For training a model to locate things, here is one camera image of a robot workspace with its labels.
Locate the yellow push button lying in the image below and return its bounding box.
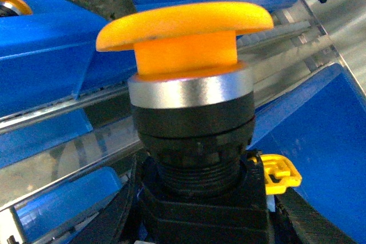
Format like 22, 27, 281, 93
1, 0, 33, 17

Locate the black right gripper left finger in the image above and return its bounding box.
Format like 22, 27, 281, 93
70, 152, 148, 243

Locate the yellow mushroom push button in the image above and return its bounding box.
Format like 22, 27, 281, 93
96, 2, 301, 243

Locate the blue plastic source bin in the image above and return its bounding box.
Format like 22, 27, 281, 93
1, 0, 297, 116

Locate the metal shelf frame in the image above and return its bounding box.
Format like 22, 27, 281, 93
1, 0, 365, 243

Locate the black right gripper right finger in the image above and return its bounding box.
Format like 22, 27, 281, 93
257, 149, 358, 244

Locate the blue plastic target bin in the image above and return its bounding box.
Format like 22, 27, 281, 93
251, 64, 365, 243

